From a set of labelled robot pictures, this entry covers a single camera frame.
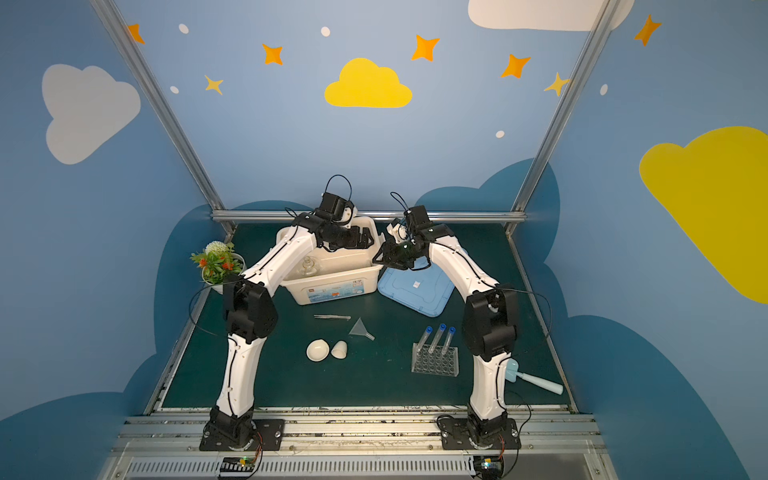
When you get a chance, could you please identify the small white cup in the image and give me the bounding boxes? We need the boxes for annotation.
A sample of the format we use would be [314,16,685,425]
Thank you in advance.
[331,341,348,360]

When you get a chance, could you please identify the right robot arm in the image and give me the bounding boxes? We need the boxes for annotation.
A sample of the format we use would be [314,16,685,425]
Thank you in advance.
[373,206,519,424]

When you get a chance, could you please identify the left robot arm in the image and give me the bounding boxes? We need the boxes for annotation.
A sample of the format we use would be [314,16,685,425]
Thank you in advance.
[216,192,374,420]

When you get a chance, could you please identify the light blue plastic lid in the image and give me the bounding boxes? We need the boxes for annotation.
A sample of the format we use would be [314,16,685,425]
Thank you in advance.
[378,257,455,318]

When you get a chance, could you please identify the white plastic storage bin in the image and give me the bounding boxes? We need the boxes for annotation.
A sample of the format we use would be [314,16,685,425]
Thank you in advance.
[281,216,382,305]

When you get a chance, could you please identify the metal tweezers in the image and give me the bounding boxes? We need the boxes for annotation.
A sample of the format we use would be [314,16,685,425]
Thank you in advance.
[313,314,351,321]

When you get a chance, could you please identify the potted plant white pot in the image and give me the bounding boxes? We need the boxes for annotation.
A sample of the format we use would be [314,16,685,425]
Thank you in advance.
[190,241,245,294]

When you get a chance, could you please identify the clear acrylic test tube rack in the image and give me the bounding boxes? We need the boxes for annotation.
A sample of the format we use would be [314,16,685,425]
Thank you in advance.
[411,343,459,377]

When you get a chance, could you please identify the white mortar bowl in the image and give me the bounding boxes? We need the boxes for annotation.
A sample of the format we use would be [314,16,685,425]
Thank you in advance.
[306,339,330,362]

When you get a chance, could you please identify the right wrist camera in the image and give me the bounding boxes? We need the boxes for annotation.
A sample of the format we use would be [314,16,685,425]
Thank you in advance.
[386,219,409,244]

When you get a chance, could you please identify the light blue brush white handle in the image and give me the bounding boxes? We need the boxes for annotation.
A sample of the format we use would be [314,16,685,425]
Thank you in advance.
[505,359,564,395]

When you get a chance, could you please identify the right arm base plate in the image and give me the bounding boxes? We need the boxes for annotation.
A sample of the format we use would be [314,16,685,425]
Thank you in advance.
[435,413,521,450]

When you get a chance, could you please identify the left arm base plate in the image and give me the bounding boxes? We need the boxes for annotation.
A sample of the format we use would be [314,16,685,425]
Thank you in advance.
[199,418,285,452]

